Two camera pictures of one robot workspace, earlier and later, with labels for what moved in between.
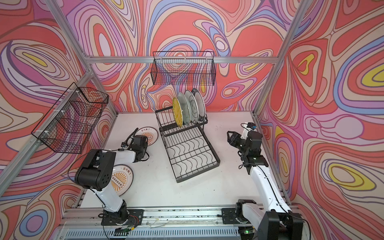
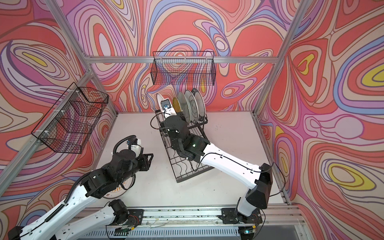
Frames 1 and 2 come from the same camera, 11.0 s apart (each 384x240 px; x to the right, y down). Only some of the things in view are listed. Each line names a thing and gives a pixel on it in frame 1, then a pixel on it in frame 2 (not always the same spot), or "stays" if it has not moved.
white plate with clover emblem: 193,106 stays
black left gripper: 145,146 to 144,160
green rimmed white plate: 201,104 stays
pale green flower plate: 186,110 stays
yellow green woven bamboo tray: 177,111 stays
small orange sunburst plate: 151,133 to 159,98
